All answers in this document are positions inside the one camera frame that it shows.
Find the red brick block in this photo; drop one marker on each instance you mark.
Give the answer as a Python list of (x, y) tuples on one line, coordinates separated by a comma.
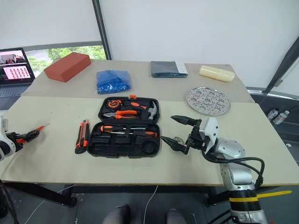
[(67, 66)]

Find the claw hammer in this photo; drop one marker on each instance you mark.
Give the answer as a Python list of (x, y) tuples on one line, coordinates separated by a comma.
[(154, 112)]

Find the folded grey cloth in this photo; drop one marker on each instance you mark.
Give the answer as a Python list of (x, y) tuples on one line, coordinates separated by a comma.
[(165, 68)]

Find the orange black tape measure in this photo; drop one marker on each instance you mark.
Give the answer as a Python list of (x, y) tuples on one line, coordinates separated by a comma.
[(114, 103)]

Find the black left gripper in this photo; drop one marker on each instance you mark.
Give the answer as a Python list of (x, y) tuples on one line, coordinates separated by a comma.
[(14, 137)]

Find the small orange screwdriver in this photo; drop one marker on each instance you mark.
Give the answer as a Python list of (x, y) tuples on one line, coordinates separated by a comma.
[(43, 127)]

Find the black tape roll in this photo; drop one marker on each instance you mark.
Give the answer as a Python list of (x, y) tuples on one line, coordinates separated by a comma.
[(150, 147)]

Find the cream plastic cylinder case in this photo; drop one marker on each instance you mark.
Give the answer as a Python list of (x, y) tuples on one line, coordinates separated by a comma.
[(217, 73)]

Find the black plastic tool case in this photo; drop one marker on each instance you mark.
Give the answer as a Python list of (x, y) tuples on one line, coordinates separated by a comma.
[(121, 149)]

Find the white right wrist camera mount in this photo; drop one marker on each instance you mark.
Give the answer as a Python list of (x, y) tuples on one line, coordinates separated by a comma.
[(210, 130)]

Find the open laptop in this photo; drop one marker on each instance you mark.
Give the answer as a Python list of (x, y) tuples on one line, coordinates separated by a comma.
[(14, 70)]

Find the clear tape roll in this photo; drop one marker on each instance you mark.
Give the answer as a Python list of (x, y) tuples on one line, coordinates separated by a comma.
[(180, 139)]

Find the black table frame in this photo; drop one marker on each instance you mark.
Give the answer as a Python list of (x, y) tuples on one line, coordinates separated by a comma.
[(46, 192)]

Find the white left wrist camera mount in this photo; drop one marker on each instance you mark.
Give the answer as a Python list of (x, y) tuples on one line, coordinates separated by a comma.
[(4, 144)]

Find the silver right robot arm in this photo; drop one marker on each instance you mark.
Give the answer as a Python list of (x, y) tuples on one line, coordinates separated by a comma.
[(236, 149)]

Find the blue plastic bag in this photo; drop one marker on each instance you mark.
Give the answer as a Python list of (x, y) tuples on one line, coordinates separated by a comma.
[(113, 81)]

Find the orange black utility knife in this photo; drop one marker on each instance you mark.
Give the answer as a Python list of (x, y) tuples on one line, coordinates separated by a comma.
[(79, 140), (86, 135)]

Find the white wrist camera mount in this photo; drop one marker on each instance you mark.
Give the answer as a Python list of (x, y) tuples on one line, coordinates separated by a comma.
[(4, 144), (210, 130)]

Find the black upright pole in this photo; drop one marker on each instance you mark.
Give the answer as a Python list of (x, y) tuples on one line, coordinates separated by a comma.
[(101, 28)]

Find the round perforated metal plate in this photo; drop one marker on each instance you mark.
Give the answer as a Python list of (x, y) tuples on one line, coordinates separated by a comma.
[(208, 100)]

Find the black slanted pole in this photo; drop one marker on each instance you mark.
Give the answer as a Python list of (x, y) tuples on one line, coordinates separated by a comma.
[(282, 63)]

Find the yellow tape strip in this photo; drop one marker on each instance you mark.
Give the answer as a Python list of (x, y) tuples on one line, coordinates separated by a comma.
[(273, 194)]

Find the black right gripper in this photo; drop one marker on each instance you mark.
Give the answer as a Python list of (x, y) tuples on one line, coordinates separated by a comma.
[(195, 137)]

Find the small plastic bottle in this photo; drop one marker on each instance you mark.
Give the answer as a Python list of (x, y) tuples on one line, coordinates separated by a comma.
[(272, 114), (281, 117)]

